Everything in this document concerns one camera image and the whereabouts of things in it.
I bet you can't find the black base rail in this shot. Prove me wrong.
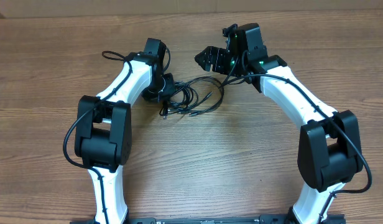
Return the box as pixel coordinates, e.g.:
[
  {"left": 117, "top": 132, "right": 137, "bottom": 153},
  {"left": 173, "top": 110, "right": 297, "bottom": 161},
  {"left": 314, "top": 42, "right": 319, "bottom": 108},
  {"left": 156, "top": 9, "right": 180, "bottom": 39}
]
[{"left": 70, "top": 215, "right": 346, "bottom": 224}]

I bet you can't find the black USB cable bundle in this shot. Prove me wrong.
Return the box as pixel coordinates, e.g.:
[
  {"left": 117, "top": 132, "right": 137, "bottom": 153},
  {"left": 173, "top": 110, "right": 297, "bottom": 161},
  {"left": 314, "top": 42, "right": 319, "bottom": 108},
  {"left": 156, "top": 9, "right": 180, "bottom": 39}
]
[{"left": 159, "top": 75, "right": 225, "bottom": 120}]

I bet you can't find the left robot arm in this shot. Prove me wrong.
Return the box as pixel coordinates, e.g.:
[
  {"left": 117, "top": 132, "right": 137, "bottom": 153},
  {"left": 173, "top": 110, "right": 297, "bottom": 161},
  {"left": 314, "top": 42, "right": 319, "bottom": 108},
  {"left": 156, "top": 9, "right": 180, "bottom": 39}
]
[{"left": 70, "top": 38, "right": 175, "bottom": 223}]

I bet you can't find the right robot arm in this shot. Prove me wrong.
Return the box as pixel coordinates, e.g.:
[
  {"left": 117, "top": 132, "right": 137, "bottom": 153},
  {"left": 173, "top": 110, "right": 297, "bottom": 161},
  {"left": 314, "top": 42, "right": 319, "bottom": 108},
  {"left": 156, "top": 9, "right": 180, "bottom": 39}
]
[{"left": 195, "top": 23, "right": 367, "bottom": 223}]

